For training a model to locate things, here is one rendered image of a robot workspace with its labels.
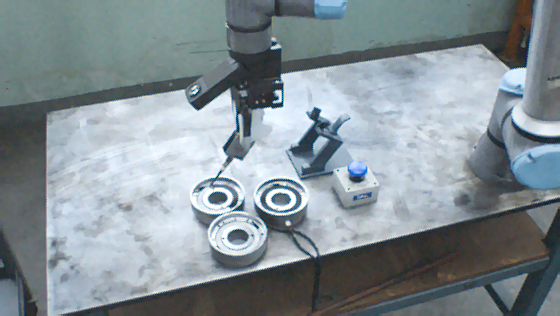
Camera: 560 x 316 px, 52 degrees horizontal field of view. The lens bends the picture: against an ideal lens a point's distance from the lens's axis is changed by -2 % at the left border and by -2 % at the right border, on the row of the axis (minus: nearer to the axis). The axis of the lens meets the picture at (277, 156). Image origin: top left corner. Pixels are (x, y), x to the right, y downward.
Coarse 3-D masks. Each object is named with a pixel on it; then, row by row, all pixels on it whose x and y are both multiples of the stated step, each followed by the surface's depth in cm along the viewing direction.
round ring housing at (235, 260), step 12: (228, 216) 108; (240, 216) 108; (252, 216) 107; (216, 228) 106; (228, 228) 106; (240, 228) 106; (264, 228) 105; (228, 240) 106; (252, 240) 104; (264, 240) 102; (216, 252) 101; (252, 252) 101; (228, 264) 103; (240, 264) 102
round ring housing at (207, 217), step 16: (224, 176) 115; (192, 192) 112; (208, 192) 113; (224, 192) 113; (240, 192) 113; (192, 208) 110; (208, 208) 110; (224, 208) 110; (240, 208) 110; (208, 224) 110
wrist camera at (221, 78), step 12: (228, 60) 98; (216, 72) 98; (228, 72) 96; (240, 72) 96; (192, 84) 100; (204, 84) 98; (216, 84) 96; (228, 84) 97; (192, 96) 98; (204, 96) 97; (216, 96) 98
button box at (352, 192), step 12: (336, 168) 117; (336, 180) 116; (348, 180) 114; (360, 180) 113; (372, 180) 114; (336, 192) 117; (348, 192) 112; (360, 192) 113; (372, 192) 114; (348, 204) 114; (360, 204) 115
